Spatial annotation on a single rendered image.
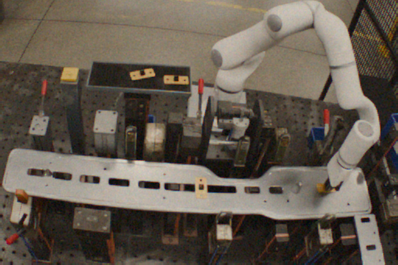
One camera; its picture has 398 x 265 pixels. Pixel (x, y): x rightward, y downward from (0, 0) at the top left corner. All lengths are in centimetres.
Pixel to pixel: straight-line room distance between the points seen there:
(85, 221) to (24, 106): 93
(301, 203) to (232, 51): 60
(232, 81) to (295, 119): 56
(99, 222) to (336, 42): 89
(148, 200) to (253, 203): 35
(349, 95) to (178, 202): 64
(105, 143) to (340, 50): 82
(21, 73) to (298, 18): 151
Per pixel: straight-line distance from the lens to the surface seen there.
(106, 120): 138
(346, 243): 147
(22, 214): 128
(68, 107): 158
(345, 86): 121
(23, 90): 213
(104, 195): 134
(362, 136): 124
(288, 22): 124
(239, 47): 150
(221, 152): 152
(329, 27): 119
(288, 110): 214
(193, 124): 144
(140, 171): 140
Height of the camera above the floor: 216
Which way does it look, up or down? 48 degrees down
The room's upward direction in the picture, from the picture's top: 12 degrees clockwise
